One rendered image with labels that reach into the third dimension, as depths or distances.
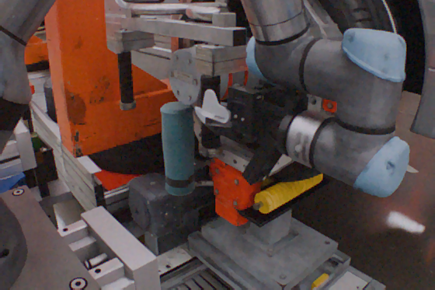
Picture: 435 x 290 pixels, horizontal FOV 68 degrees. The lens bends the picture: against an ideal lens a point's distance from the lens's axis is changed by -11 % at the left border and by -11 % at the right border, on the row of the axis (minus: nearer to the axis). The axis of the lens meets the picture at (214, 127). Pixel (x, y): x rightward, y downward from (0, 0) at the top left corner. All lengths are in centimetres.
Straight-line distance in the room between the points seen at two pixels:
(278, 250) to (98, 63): 85
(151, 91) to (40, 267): 103
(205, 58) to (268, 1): 22
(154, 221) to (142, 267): 84
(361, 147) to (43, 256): 35
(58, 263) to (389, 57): 39
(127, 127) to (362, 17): 86
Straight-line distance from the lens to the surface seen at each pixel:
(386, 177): 42
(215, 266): 132
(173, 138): 95
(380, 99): 41
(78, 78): 116
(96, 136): 123
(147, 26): 83
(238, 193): 99
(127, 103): 93
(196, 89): 77
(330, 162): 45
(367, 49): 39
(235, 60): 63
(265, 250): 123
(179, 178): 101
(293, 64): 45
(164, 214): 123
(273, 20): 43
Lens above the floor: 105
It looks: 22 degrees down
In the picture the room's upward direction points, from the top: straight up
